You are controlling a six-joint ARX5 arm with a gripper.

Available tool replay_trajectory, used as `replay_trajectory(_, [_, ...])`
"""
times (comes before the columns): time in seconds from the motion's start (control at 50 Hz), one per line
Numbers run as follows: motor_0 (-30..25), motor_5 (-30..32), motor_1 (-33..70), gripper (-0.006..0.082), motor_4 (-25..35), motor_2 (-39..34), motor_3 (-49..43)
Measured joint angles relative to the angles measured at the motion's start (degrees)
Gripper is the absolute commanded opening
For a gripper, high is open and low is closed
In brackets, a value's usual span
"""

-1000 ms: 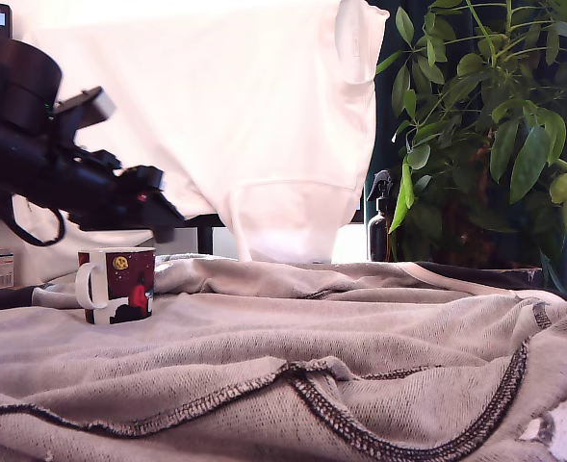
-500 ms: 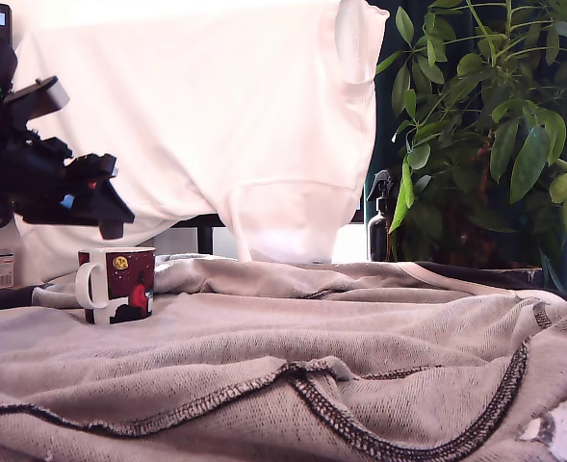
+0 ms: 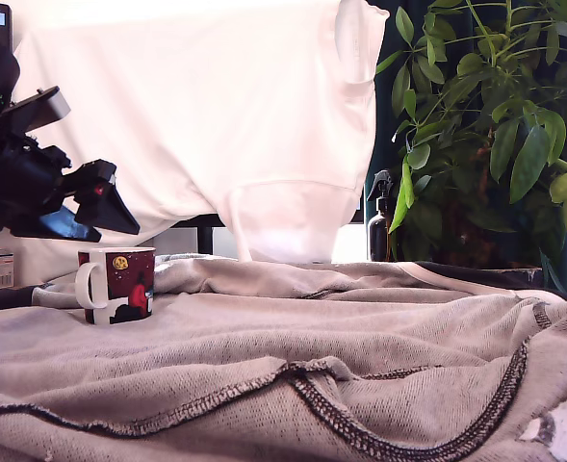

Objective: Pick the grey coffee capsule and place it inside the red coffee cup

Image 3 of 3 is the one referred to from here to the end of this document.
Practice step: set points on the red picture coffee mug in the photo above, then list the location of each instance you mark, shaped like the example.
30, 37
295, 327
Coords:
124, 284

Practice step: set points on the white draped t-shirt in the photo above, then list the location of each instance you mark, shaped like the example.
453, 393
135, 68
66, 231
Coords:
215, 120

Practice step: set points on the grey knit cloth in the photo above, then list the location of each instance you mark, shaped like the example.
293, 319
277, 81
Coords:
283, 385

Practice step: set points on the black spray bottle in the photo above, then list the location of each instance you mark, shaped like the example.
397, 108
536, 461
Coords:
380, 231

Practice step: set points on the dark planter box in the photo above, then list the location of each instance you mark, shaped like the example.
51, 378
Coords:
495, 275

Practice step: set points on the green leafy houseplant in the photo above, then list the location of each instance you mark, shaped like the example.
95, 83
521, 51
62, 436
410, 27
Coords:
504, 135

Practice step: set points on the black monitor stand post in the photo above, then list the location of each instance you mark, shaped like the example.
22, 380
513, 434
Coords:
206, 236

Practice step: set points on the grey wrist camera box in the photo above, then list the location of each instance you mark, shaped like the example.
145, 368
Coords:
47, 108

